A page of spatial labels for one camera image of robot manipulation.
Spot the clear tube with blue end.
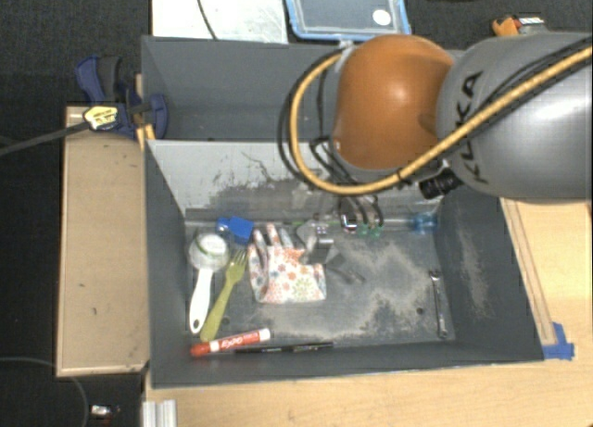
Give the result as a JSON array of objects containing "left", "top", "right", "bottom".
[{"left": 382, "top": 211, "right": 440, "bottom": 235}]

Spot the black pen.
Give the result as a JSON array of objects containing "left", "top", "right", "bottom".
[{"left": 233, "top": 342, "right": 335, "bottom": 355}]

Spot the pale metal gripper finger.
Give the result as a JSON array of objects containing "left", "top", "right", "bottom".
[
  {"left": 310, "top": 236, "right": 347, "bottom": 270},
  {"left": 296, "top": 222, "right": 343, "bottom": 251}
]

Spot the blue plastic clip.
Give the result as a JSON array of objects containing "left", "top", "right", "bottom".
[{"left": 216, "top": 216, "right": 256, "bottom": 246}]

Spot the grey metal bin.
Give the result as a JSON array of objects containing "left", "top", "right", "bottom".
[{"left": 140, "top": 34, "right": 546, "bottom": 389}]

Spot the red marker pen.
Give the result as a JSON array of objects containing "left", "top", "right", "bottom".
[{"left": 189, "top": 327, "right": 272, "bottom": 358}]

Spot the floral print glove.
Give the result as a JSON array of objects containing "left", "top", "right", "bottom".
[{"left": 246, "top": 222, "right": 328, "bottom": 305}]

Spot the white measuring cup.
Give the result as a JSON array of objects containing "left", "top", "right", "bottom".
[{"left": 186, "top": 232, "right": 231, "bottom": 335}]

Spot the pale wood flat board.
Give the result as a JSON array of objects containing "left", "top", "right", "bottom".
[{"left": 55, "top": 106, "right": 152, "bottom": 378}]

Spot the black cylinder on white bracket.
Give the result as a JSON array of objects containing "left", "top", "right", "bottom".
[{"left": 418, "top": 166, "right": 461, "bottom": 200}]

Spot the yellow-green plastic fork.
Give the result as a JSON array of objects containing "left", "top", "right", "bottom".
[{"left": 199, "top": 248, "right": 249, "bottom": 343}]

